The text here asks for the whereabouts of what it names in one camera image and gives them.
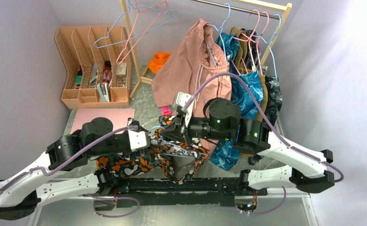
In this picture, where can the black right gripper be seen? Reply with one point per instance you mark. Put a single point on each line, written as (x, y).
(179, 131)

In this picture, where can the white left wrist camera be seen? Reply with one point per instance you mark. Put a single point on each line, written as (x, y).
(138, 140)

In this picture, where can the dark leaf print shorts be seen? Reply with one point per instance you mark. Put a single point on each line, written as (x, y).
(275, 99)

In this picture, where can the orange camouflage shorts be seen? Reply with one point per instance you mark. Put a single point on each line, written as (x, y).
(176, 169)

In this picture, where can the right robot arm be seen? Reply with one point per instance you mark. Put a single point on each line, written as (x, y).
(306, 171)

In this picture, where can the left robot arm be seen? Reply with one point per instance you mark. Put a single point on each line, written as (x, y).
(33, 187)

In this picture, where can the pink mat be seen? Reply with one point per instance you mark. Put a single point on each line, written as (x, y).
(119, 117)

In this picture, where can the light blue wire hanger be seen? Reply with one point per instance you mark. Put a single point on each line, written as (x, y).
(165, 145)

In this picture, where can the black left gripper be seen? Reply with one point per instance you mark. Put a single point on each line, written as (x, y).
(130, 151)

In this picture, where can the blue leaf print shorts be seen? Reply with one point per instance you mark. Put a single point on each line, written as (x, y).
(225, 156)

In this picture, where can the pink hanging shorts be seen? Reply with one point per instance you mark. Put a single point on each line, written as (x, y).
(196, 59)

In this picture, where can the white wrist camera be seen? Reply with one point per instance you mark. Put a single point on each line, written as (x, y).
(186, 102)
(138, 140)

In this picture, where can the brown hanging shorts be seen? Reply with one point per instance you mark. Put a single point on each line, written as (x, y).
(249, 55)

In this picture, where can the peach desk organizer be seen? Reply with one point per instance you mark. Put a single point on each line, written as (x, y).
(98, 74)

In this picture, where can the orange knitted object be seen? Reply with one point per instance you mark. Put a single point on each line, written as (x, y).
(158, 61)

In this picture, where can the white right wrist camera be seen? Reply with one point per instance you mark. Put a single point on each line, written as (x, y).
(186, 102)

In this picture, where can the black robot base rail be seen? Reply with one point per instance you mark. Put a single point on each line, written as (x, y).
(157, 191)

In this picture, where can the pink clip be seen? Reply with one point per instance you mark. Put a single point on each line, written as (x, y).
(166, 111)

